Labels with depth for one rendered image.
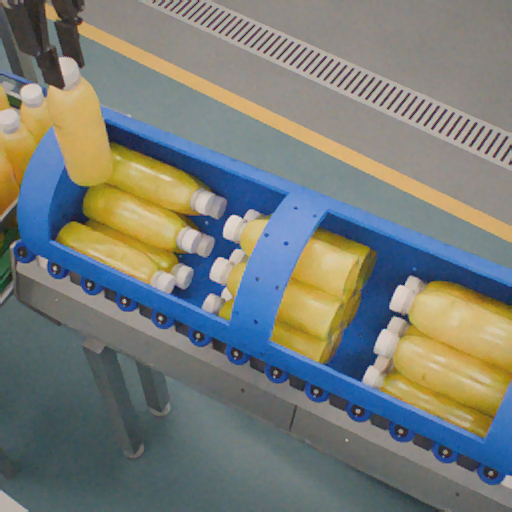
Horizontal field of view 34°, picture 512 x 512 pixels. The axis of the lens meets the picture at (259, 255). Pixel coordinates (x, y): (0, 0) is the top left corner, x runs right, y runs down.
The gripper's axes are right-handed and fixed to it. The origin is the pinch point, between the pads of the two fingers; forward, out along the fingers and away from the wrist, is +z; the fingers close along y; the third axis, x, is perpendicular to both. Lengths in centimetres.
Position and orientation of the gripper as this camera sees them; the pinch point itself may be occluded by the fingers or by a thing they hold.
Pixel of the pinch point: (60, 55)
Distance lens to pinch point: 117.4
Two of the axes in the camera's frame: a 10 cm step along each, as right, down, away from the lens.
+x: -8.8, -3.8, 2.7
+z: 0.1, 5.7, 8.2
